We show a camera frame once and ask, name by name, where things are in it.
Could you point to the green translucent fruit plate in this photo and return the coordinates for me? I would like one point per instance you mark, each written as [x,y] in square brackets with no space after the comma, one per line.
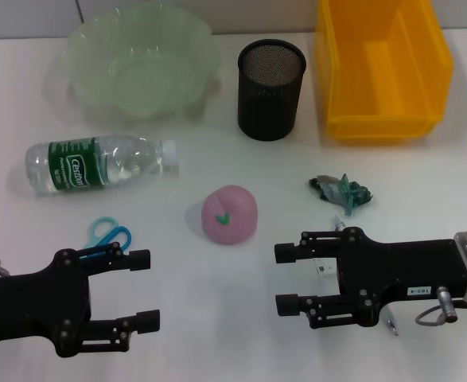
[137,79]

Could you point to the clear bottle green label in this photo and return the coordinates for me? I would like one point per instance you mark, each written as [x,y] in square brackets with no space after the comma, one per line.
[74,167]

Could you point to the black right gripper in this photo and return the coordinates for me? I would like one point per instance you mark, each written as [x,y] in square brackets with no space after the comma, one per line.
[396,270]

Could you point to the yellow plastic bin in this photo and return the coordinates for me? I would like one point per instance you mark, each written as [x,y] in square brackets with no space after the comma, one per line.
[384,95]

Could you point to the clear plastic ruler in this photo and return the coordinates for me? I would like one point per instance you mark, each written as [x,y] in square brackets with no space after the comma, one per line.
[326,267]

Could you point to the black mesh pen holder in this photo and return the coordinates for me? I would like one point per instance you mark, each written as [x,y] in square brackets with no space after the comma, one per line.
[269,107]

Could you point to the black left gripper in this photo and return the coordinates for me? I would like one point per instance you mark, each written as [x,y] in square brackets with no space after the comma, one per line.
[26,302]

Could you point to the green plastic wrapper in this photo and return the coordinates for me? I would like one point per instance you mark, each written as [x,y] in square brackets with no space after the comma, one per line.
[340,191]

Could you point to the silver pen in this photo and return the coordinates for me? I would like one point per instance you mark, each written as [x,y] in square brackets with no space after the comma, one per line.
[338,223]

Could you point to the pink toy peach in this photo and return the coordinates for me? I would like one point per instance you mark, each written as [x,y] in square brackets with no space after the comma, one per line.
[233,211]

